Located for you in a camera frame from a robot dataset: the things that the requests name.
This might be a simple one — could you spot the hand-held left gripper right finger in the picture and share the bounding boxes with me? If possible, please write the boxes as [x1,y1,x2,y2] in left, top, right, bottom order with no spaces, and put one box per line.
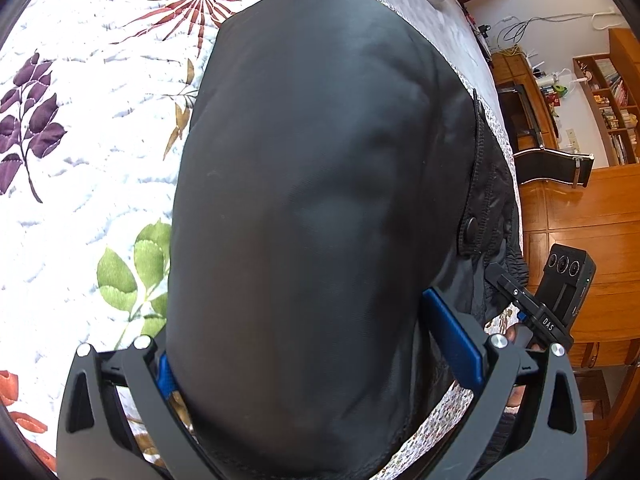
[372,286,589,480]

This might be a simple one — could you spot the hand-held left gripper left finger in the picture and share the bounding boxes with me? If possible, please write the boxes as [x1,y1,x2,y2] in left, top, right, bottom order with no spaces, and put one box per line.
[57,329,221,480]

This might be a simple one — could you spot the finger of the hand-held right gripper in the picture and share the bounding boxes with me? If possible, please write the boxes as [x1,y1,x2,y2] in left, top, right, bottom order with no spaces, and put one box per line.
[481,261,577,356]

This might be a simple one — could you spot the black jacket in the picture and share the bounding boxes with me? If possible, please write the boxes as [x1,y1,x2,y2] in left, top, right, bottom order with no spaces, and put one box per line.
[164,0,530,480]

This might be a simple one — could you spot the person's right hand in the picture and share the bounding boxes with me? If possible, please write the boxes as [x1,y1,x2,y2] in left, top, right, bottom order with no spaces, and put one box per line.
[501,324,540,413]

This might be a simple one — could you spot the wooden bookshelf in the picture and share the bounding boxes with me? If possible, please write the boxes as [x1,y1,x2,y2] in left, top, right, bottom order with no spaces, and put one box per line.
[572,27,640,167]

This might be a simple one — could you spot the wooden desk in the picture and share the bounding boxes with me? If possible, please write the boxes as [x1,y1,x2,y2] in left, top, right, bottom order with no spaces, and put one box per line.
[491,51,560,152]

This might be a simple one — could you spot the floral quilted bedspread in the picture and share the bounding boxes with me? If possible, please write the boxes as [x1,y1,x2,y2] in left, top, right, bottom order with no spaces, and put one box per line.
[0,0,525,471]

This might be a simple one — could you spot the black chair with chrome frame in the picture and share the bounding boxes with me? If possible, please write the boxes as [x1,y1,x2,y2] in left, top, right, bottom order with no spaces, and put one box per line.
[512,146,596,189]

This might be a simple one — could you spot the white wall cables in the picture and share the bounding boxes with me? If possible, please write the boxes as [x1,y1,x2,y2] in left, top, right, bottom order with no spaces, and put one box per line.
[476,6,628,57]

